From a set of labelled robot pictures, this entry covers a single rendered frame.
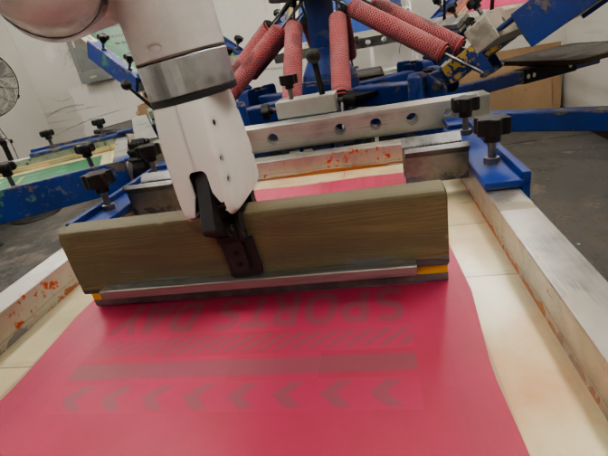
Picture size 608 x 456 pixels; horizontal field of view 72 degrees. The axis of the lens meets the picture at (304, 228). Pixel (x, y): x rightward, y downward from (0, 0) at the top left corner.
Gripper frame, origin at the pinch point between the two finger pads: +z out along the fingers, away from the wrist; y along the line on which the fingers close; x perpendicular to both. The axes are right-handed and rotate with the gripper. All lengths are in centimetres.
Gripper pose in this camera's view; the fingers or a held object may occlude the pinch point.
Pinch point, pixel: (247, 247)
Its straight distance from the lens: 42.4
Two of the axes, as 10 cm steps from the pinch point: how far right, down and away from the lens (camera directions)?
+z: 2.4, 8.8, 4.0
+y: -1.2, 4.4, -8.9
